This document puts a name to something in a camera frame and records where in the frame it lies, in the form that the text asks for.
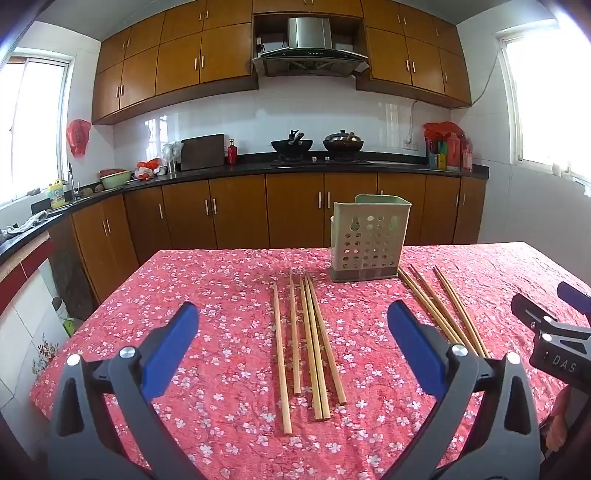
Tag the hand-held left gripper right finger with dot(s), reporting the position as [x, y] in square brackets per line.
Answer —
[415, 344]

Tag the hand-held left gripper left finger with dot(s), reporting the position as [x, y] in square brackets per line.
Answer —
[171, 341]

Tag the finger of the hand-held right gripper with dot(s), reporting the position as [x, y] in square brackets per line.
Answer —
[572, 291]
[528, 310]

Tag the wooden chopstick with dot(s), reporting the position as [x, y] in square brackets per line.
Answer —
[434, 300]
[310, 350]
[461, 307]
[455, 308]
[280, 360]
[421, 300]
[426, 300]
[317, 350]
[329, 350]

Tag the pale green perforated utensil holder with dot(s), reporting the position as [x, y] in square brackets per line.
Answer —
[369, 221]

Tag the person's right hand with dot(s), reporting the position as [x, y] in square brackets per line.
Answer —
[558, 415]

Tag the red floral tablecloth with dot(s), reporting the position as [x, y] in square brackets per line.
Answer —
[221, 323]

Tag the red sauce bottle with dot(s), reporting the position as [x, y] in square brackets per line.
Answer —
[466, 156]

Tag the green basin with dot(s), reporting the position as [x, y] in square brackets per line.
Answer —
[115, 179]

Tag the orange sauce bottle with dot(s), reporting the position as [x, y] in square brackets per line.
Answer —
[454, 152]

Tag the red and white bag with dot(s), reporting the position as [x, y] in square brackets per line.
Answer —
[147, 168]

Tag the black kitchen countertop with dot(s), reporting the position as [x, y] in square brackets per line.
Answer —
[392, 165]

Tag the wooden base cabinets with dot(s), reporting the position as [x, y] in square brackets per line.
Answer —
[295, 207]

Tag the clear utensil jar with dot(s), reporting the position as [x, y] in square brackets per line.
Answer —
[171, 156]

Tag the dish soap bottle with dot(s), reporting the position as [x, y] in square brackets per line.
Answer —
[56, 196]

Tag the white rag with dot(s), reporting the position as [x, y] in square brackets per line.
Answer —
[21, 226]

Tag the dark cutting board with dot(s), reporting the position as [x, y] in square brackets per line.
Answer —
[203, 152]

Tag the metal sink faucet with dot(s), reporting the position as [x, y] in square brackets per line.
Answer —
[71, 177]

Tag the small red bottle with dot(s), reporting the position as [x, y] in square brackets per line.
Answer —
[232, 154]

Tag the black gas stove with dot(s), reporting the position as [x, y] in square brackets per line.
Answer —
[323, 161]

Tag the dark pot with lid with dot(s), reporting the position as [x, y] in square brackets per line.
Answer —
[342, 143]

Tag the hanging red plastic bag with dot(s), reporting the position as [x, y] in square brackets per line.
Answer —
[78, 136]

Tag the black wok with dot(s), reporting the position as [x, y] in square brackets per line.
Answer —
[291, 146]

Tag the steel range hood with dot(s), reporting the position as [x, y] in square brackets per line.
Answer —
[308, 37]

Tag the window with white frame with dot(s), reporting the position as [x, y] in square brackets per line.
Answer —
[549, 101]
[32, 129]

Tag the white wall socket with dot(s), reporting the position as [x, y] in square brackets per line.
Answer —
[410, 145]

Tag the wooden wall cabinet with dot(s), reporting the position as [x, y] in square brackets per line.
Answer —
[184, 60]
[406, 50]

